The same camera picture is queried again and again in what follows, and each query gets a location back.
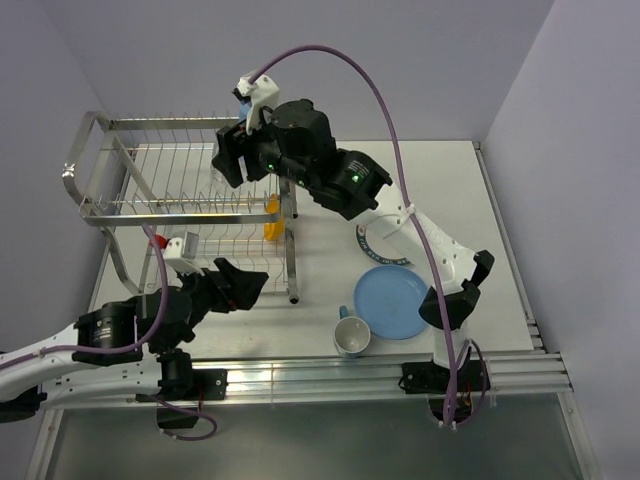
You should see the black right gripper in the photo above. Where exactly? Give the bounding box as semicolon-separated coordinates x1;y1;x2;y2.
212;103;313;190

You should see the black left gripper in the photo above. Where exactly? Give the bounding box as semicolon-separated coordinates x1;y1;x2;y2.
160;256;268;352

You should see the tall blue plastic cup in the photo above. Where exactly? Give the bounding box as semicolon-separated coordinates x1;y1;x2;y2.
238;102;251;121

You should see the yellow bowl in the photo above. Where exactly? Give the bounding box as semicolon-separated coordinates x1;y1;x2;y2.
263;194;285;242

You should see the clear drinking glass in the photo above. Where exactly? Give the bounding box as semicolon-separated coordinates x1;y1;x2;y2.
210;151;227;185

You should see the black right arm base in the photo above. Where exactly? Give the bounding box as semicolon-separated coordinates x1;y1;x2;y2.
398;360;491;426

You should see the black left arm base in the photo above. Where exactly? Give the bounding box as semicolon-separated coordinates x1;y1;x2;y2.
136;349;228;442

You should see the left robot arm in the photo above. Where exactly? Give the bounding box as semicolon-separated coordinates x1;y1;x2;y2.
1;258;269;422

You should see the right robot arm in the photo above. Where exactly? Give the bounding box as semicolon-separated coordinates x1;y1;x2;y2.
212;99;495;390

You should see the stainless steel dish rack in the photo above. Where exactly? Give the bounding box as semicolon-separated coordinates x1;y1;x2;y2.
62;111;300;304

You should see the blue mug white inside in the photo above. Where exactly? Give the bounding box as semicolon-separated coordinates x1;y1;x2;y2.
333;306;371;359

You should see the white plate green rim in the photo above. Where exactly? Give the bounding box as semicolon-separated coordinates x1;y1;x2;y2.
355;225;412;267

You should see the blue plate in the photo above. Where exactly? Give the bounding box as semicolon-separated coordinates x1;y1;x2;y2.
353;265;429;340

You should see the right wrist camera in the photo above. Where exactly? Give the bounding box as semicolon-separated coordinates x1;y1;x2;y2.
232;74;280;135

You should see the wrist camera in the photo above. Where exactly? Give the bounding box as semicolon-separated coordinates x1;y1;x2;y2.
232;74;280;135
152;231;204;275

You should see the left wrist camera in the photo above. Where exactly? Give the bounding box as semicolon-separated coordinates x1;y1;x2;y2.
152;231;204;275

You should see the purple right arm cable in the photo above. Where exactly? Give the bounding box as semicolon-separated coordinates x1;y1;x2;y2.
247;43;489;431

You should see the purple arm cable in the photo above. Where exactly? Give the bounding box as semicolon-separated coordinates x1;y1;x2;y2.
0;222;219;444
247;43;489;431

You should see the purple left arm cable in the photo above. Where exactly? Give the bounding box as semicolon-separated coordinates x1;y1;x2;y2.
0;222;219;444

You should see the aluminium mounting rail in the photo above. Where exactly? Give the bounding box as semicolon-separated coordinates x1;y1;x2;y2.
47;319;574;412

